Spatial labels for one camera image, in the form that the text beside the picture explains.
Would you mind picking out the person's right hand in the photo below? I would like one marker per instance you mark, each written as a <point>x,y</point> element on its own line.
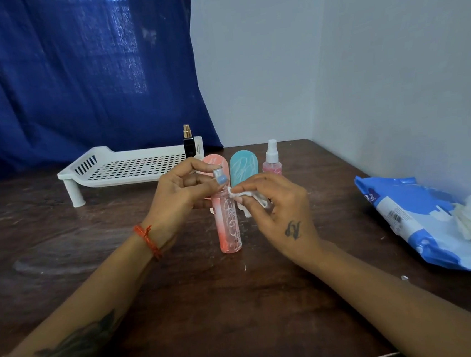
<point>285,217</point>

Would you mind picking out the person's left hand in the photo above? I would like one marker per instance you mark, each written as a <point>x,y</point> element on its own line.
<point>175,203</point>

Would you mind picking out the white wet wipe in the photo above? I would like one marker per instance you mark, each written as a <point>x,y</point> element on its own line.
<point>248,198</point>

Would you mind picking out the pink spray bottle white cap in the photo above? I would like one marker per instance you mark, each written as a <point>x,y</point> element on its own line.
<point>272,162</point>

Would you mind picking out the orange spray bottle silver cap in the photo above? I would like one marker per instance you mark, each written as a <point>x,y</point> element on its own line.
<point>228,227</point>

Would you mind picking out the pink squeeze bottle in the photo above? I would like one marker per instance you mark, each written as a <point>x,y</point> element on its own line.
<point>217,163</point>

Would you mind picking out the black perfume bottle gold cap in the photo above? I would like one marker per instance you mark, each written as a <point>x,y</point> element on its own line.
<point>189,143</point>

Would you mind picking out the white perforated plastic rack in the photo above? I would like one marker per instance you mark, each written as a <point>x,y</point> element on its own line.
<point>125,167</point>

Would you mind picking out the teal squeeze bottle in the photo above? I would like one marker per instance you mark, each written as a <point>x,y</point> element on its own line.
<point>243,165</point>

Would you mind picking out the blue white wet wipes pack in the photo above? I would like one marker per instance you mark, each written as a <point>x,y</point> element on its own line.
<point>416,220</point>

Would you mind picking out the person's right forearm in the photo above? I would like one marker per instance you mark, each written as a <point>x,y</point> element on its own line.
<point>403,301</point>

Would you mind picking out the person's left forearm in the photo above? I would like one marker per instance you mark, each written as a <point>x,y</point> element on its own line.
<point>85,309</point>

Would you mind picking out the dark wooden table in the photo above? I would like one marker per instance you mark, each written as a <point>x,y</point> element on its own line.
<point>241,310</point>

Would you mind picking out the dark blue curtain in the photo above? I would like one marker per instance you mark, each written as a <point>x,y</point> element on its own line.
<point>61,77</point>

